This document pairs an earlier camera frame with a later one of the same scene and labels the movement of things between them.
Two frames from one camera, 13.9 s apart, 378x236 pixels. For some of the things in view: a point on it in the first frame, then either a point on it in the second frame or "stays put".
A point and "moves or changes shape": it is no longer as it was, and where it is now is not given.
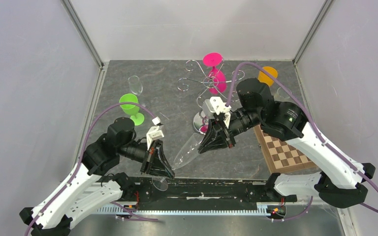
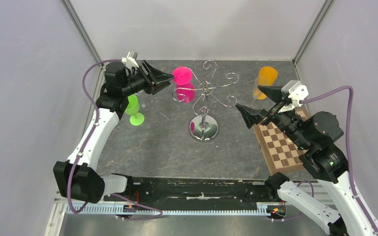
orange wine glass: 265,78 stays put
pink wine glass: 217,80 → 185,90
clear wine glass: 135,85 moves or changes shape
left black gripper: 156,162 → 160,79
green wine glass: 132,110 stays put
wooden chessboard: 281,156 stays put
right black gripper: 216,132 → 251,115
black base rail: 165,191 stays put
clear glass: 187,152 moves or changes shape
